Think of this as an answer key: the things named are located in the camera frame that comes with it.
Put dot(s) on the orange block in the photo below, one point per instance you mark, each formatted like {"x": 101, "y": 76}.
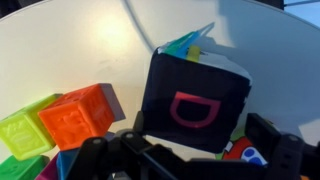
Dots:
{"x": 76, "y": 116}

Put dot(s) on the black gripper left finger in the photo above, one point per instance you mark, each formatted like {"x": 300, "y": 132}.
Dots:
{"x": 126, "y": 156}

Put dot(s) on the yellow green block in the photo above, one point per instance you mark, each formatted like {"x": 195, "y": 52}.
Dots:
{"x": 23, "y": 133}

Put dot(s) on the blue block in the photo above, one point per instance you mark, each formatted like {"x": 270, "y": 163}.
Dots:
{"x": 65, "y": 163}

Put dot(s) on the purple pink block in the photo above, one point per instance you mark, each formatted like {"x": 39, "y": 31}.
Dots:
{"x": 50, "y": 171}

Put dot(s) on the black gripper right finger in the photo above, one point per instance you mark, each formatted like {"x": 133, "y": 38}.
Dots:
{"x": 290, "y": 156}

